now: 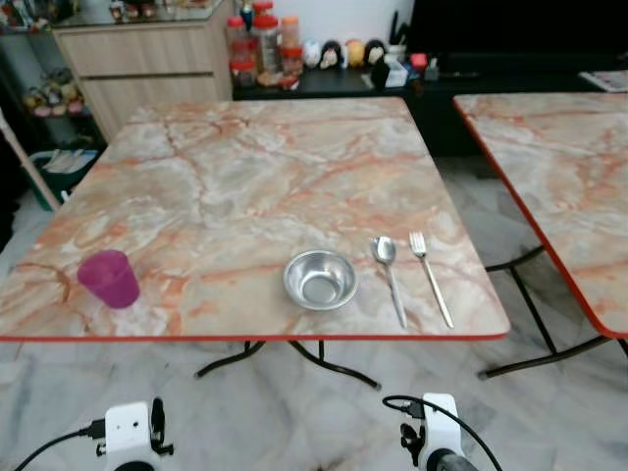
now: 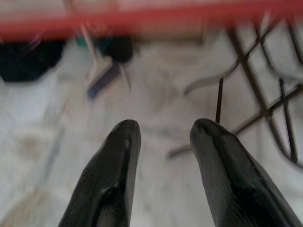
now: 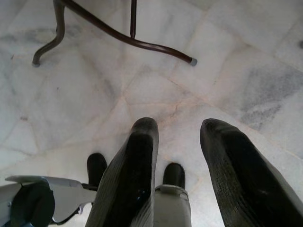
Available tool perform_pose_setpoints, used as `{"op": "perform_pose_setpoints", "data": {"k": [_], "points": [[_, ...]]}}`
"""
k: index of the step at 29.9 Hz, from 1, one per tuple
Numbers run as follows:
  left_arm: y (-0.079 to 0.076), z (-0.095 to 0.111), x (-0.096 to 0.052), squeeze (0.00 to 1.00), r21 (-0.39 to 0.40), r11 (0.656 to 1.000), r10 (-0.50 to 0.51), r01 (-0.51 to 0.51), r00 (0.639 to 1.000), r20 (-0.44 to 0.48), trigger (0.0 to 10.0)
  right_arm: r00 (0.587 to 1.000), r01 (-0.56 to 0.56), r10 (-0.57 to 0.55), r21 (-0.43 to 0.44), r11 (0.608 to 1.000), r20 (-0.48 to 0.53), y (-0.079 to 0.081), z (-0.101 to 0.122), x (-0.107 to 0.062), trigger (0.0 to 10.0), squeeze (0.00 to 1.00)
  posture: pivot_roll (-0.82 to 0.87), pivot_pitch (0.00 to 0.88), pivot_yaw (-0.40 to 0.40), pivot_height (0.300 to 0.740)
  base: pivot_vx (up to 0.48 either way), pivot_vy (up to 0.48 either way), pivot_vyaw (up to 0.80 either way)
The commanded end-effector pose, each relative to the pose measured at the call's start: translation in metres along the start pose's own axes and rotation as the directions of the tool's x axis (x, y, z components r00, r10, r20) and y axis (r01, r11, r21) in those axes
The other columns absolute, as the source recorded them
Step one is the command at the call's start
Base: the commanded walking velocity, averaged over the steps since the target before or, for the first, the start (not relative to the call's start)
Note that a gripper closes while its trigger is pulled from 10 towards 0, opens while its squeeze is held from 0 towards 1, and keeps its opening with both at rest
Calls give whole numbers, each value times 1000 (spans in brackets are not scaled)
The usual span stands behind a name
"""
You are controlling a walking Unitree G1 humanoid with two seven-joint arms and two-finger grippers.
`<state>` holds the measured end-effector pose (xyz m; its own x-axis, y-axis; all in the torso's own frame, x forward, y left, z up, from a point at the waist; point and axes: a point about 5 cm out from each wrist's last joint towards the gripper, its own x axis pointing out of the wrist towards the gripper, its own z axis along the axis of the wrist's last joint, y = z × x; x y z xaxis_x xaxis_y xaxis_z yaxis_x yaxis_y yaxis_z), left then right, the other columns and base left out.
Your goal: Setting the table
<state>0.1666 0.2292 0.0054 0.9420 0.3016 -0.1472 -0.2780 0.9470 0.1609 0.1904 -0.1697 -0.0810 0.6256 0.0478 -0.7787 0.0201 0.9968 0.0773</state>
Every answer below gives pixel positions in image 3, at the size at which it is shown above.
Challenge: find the grey robot right leg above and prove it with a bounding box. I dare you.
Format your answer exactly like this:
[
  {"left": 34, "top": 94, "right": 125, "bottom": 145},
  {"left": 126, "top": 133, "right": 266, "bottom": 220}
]
[{"left": 153, "top": 184, "right": 192, "bottom": 227}]

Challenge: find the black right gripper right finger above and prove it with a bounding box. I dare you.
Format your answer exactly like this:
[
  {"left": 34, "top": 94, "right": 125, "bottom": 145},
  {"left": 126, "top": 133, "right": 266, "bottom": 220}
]
[{"left": 200, "top": 118, "right": 303, "bottom": 227}]

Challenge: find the black robot foot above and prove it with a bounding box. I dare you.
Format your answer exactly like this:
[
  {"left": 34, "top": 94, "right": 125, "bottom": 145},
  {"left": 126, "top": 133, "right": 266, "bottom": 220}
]
[
  {"left": 162, "top": 163, "right": 186, "bottom": 190},
  {"left": 87, "top": 153, "right": 108, "bottom": 188}
]

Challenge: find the black robot left foot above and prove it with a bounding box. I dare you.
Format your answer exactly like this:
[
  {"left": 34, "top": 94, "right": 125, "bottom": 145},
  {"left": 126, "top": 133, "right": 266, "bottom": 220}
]
[{"left": 87, "top": 153, "right": 108, "bottom": 188}]

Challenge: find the marble-pattern folding table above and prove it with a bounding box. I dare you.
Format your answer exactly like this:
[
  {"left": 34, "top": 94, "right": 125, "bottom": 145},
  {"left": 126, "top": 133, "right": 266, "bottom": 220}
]
[{"left": 32, "top": 0, "right": 198, "bottom": 69}]

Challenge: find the black robot right foot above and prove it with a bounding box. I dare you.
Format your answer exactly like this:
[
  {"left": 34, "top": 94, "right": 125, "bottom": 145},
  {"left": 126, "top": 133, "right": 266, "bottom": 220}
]
[{"left": 162, "top": 163, "right": 186, "bottom": 190}]

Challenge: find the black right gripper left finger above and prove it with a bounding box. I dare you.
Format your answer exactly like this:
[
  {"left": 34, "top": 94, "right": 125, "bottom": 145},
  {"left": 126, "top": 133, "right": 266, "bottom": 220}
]
[{"left": 84, "top": 117, "right": 160, "bottom": 227}]

